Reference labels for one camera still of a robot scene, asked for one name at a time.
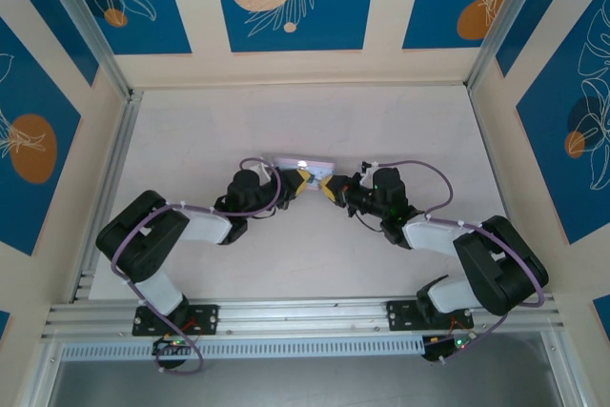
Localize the small green-lit circuit board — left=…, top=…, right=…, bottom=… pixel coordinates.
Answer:
left=422, top=333, right=476, bottom=364
left=151, top=336, right=194, bottom=358

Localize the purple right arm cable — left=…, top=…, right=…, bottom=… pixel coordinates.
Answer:
left=361, top=157, right=547, bottom=366

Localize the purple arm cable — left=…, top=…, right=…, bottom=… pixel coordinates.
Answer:
left=361, top=157, right=547, bottom=366
left=111, top=157, right=283, bottom=376

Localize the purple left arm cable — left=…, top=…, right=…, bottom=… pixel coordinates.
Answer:
left=111, top=157, right=283, bottom=376

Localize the aluminium front frame rail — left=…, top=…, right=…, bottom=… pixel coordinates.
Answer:
left=41, top=295, right=566, bottom=342

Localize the aluminium side frame rail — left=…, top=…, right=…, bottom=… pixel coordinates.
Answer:
left=70, top=90, right=144, bottom=304

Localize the white slotted cable duct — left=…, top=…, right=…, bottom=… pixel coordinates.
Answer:
left=60, top=336, right=426, bottom=361

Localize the aluminium corner frame post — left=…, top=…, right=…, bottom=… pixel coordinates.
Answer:
left=466, top=0, right=549, bottom=92
left=35, top=0, right=133, bottom=96

